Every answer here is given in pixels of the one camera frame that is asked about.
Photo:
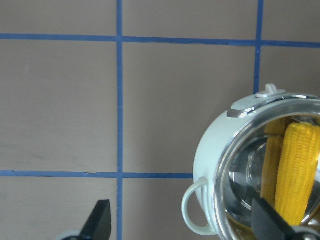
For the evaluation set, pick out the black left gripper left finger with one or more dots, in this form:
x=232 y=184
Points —
x=99 y=223

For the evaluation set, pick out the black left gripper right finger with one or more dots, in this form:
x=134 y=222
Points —
x=267 y=224

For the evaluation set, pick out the yellow corn cob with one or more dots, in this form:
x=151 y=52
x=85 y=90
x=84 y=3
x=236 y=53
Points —
x=297 y=171

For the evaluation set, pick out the pale green cooking pot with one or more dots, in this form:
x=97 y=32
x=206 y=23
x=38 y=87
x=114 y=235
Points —
x=237 y=160

